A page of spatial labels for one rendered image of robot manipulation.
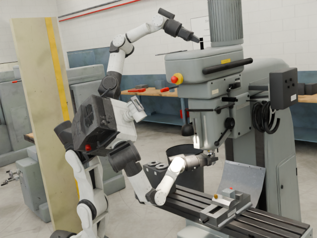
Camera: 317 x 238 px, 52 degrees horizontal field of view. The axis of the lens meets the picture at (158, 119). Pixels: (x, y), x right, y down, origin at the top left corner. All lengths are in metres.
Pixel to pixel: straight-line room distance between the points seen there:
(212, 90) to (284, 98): 0.41
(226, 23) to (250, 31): 4.56
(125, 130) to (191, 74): 0.45
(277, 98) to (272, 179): 0.65
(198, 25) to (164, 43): 1.08
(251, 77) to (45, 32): 1.93
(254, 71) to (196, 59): 0.58
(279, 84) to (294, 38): 4.31
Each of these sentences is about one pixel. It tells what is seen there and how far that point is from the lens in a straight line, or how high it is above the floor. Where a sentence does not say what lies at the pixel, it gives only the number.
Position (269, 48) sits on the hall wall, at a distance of 6.41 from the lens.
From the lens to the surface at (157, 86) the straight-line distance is 7.82.
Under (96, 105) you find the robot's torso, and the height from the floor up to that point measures 1.68.
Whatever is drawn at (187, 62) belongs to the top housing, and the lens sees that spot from 1.70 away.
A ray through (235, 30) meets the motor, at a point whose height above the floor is 1.97.
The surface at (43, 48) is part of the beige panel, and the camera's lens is 3.21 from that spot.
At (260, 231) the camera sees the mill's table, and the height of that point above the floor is 0.91.
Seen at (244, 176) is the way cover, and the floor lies 0.99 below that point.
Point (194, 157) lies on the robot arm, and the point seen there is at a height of 1.27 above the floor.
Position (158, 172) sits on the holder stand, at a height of 1.09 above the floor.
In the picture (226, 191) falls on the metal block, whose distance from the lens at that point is 2.05.
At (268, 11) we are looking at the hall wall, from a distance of 6.41.
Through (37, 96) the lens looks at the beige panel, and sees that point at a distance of 3.17.
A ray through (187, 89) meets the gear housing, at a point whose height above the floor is 1.68.
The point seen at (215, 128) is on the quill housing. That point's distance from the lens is 1.88.
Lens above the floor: 1.96
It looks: 13 degrees down
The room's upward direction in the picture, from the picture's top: 7 degrees counter-clockwise
